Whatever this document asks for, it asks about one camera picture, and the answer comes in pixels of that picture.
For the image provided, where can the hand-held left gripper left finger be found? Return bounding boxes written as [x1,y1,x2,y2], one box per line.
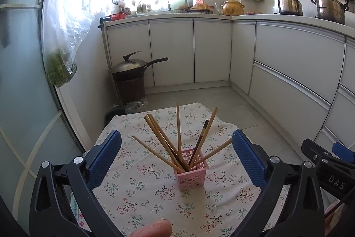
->
[29,129,122,237]

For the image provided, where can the steel cooking pot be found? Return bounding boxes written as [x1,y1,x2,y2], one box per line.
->
[311,0,350,25]

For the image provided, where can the brown plastic bin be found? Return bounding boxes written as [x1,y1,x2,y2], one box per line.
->
[114,77,146,106]

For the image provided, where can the crumpled clear plastic bag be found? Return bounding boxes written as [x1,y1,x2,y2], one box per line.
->
[125,98,149,115]

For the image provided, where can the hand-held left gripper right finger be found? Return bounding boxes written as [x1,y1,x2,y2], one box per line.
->
[232,129,325,237]

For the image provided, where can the person's right hand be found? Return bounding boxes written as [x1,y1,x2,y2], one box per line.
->
[324,199,347,237]

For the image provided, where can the group of small jars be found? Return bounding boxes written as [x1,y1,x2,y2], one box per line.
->
[129,0,153,14]

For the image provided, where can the pale green basin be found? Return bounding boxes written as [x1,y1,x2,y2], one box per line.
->
[168,0,195,13]

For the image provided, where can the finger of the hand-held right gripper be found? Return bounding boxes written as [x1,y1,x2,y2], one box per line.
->
[332,142,355,163]
[301,138,355,197]

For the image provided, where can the yellow clay pot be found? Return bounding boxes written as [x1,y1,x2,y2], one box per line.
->
[222,0,246,16]

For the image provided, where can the bundle of wooden chopsticks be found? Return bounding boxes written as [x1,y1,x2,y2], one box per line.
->
[132,102,233,173]

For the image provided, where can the white kitchen cabinets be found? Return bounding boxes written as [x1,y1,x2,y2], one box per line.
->
[103,13,355,171]

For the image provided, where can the black wok with handle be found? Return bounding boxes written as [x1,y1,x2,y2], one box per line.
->
[111,52,169,80]

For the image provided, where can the floral tablecloth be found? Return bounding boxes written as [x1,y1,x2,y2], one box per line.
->
[69,102,289,237]

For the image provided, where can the plastic bag of greens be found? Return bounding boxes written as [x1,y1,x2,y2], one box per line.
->
[41,0,93,88]

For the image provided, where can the person's left hand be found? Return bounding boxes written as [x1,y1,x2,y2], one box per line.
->
[130,219,172,237]

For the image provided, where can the woven basket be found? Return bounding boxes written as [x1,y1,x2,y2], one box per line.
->
[189,3,213,14]

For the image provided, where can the steel kettle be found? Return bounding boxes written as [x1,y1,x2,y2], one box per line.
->
[278,0,303,16]

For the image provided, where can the black chopstick gold band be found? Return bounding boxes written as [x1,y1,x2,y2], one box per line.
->
[189,120,209,167]

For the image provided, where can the steel wok lid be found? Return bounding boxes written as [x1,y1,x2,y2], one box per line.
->
[112,52,147,74]

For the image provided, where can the frosted glass sliding door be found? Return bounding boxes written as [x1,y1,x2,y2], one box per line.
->
[0,0,92,235]

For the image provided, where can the pink chopstick holder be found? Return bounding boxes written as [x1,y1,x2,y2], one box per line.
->
[173,147,209,191]

